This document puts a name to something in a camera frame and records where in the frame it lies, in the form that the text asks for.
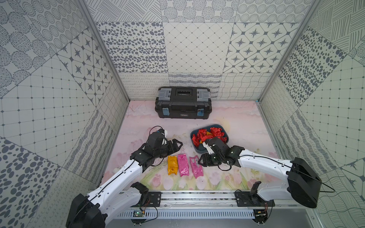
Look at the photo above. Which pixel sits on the dark teal storage box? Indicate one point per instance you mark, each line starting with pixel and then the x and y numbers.
pixel 204 134

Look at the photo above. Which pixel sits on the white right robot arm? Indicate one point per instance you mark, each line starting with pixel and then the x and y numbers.
pixel 296 179

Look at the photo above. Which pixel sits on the black plastic toolbox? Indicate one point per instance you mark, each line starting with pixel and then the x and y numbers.
pixel 178 102

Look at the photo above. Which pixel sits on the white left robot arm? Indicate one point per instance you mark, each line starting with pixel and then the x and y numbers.
pixel 119 179

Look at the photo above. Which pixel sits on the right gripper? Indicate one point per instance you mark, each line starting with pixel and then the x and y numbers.
pixel 206 159

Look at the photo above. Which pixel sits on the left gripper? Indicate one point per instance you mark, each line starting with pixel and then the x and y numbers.
pixel 170 146

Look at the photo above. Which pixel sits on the pink tea bag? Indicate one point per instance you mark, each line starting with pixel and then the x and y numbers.
pixel 183 165
pixel 196 167

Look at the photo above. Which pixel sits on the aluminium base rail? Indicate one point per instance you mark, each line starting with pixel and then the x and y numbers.
pixel 139 207

